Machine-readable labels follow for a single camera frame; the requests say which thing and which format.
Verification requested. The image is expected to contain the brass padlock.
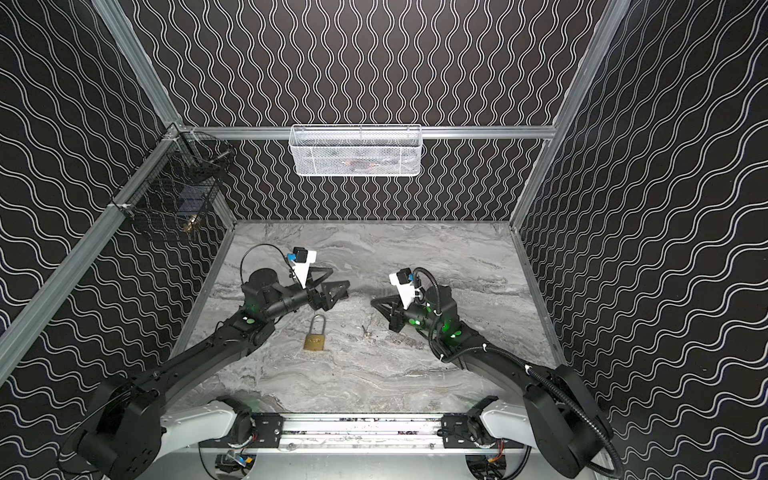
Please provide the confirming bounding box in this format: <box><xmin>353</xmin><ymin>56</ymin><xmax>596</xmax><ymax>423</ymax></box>
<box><xmin>303</xmin><ymin>314</ymin><xmax>327</xmax><ymax>352</ymax></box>

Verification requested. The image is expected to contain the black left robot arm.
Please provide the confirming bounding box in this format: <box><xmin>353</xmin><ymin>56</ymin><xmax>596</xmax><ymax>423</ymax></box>
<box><xmin>72</xmin><ymin>267</ymin><xmax>350</xmax><ymax>479</ymax></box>

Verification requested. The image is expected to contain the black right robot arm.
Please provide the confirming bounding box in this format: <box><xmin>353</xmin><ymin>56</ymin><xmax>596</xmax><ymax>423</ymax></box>
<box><xmin>370</xmin><ymin>286</ymin><xmax>626</xmax><ymax>479</ymax></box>

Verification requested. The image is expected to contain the aluminium back crossbar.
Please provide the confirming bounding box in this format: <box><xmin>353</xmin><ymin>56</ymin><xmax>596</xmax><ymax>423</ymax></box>
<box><xmin>182</xmin><ymin>124</ymin><xmax>556</xmax><ymax>141</ymax></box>

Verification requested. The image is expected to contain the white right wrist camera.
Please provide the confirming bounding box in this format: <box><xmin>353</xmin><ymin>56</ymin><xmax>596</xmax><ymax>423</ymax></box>
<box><xmin>389</xmin><ymin>267</ymin><xmax>423</xmax><ymax>309</ymax></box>

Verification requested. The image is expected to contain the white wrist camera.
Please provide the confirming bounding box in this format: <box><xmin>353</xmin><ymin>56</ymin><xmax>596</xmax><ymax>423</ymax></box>
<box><xmin>389</xmin><ymin>267</ymin><xmax>423</xmax><ymax>309</ymax></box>
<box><xmin>286</xmin><ymin>247</ymin><xmax>317</xmax><ymax>288</ymax></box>

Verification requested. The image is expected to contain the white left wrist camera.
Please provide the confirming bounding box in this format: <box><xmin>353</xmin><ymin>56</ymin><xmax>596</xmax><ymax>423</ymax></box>
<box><xmin>286</xmin><ymin>247</ymin><xmax>317</xmax><ymax>288</ymax></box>

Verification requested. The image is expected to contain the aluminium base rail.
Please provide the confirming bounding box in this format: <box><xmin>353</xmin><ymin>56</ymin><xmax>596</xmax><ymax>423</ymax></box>
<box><xmin>119</xmin><ymin>412</ymin><xmax>607</xmax><ymax>454</ymax></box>

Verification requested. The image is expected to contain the black wire wall basket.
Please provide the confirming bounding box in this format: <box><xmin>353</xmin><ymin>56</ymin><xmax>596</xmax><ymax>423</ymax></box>
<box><xmin>121</xmin><ymin>131</ymin><xmax>235</xmax><ymax>243</ymax></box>

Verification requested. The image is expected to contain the white mesh wall basket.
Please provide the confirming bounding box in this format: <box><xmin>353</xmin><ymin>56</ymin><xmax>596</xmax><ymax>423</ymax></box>
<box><xmin>288</xmin><ymin>133</ymin><xmax>424</xmax><ymax>177</ymax></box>

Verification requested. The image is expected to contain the aluminium left side rail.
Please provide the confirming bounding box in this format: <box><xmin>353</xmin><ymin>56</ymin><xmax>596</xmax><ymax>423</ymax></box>
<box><xmin>1</xmin><ymin>126</ymin><xmax>180</xmax><ymax>381</ymax></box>

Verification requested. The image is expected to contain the aluminium corner frame post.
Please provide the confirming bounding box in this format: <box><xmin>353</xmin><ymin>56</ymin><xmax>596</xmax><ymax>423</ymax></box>
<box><xmin>92</xmin><ymin>0</ymin><xmax>183</xmax><ymax>127</ymax></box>

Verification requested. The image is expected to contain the aluminium right corner post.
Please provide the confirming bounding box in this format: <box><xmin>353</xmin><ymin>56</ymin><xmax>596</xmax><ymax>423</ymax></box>
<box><xmin>510</xmin><ymin>0</ymin><xmax>631</xmax><ymax>231</ymax></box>

